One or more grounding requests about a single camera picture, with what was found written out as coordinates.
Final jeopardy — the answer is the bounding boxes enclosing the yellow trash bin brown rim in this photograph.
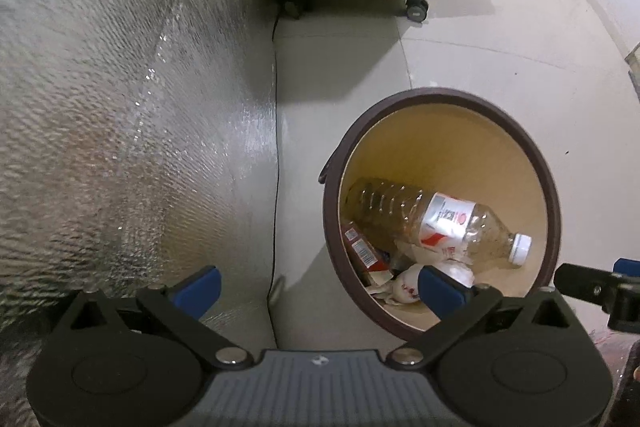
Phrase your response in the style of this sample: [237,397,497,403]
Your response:
[319,88,561,340]

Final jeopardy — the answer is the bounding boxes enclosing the white plastic bag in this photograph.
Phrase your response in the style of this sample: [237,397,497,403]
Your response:
[368,260,475,317]

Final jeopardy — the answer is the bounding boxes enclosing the red cigarette box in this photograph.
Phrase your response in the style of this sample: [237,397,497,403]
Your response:
[341,221,394,287]

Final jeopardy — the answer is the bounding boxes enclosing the clear plastic water bottle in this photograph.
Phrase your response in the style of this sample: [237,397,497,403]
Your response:
[344,178,533,267]

